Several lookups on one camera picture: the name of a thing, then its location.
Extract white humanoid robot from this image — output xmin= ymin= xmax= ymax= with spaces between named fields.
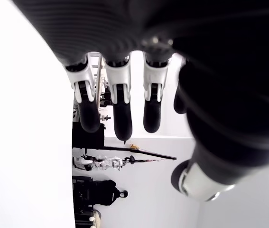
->
xmin=74 ymin=153 xmax=135 ymax=171

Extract silver metal frame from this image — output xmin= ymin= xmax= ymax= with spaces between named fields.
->
xmin=92 ymin=53 xmax=112 ymax=114

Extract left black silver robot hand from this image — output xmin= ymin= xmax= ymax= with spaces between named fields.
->
xmin=10 ymin=0 xmax=269 ymax=202

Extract black cabinet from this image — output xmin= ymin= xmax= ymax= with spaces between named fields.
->
xmin=72 ymin=122 xmax=106 ymax=150

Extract person in black clothes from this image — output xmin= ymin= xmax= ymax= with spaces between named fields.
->
xmin=73 ymin=175 xmax=128 ymax=207

